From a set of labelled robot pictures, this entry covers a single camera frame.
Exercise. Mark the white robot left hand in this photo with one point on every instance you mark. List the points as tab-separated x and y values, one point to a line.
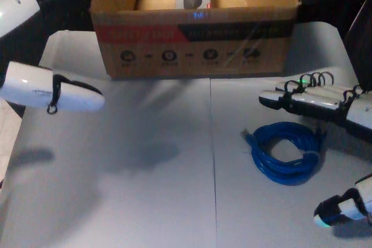
17	7

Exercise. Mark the open cardboard box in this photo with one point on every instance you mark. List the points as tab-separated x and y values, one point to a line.
194	47

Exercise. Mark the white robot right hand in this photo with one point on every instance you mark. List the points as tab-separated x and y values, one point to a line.
314	97

